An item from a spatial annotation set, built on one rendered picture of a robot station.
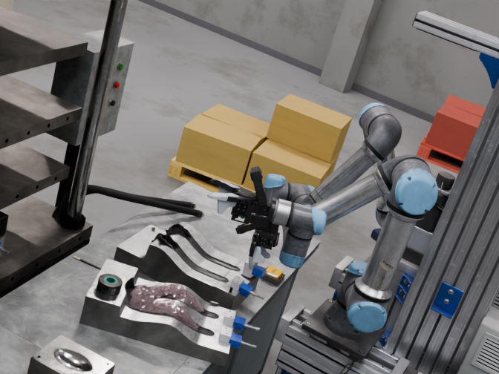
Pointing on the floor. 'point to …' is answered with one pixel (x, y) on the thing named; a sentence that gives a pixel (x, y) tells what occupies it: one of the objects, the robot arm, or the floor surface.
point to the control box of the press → (76, 70)
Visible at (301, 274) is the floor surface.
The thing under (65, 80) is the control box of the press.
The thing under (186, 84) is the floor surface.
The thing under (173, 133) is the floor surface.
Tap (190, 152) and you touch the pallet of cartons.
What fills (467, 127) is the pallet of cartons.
